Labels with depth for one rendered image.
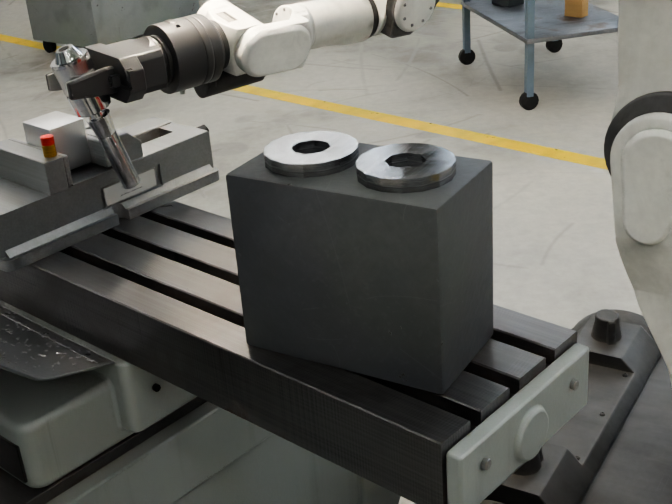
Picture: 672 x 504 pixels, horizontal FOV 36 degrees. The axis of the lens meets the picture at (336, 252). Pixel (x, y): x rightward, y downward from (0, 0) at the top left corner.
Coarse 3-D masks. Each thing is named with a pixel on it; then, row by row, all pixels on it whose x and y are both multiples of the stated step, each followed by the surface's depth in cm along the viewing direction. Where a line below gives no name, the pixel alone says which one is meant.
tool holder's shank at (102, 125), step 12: (96, 120) 126; (108, 120) 127; (96, 132) 127; (108, 132) 127; (108, 144) 128; (120, 144) 129; (108, 156) 129; (120, 156) 129; (120, 168) 130; (132, 168) 131; (120, 180) 131; (132, 180) 131
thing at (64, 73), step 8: (80, 48) 124; (80, 56) 122; (88, 56) 123; (64, 64) 121; (72, 64) 121; (80, 64) 121; (88, 64) 122; (56, 72) 122; (64, 72) 121; (72, 72) 121; (80, 72) 122; (88, 72) 122; (64, 80) 122; (64, 88) 123; (104, 96) 125; (72, 104) 124; (80, 104) 124; (88, 104) 124; (96, 104) 124
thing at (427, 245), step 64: (256, 192) 96; (320, 192) 92; (384, 192) 90; (448, 192) 89; (256, 256) 99; (320, 256) 95; (384, 256) 91; (448, 256) 90; (256, 320) 103; (320, 320) 98; (384, 320) 94; (448, 320) 93; (448, 384) 95
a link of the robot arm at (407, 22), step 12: (396, 0) 144; (408, 0) 144; (420, 0) 146; (432, 0) 147; (396, 12) 144; (408, 12) 145; (420, 12) 147; (396, 24) 146; (408, 24) 147; (420, 24) 148
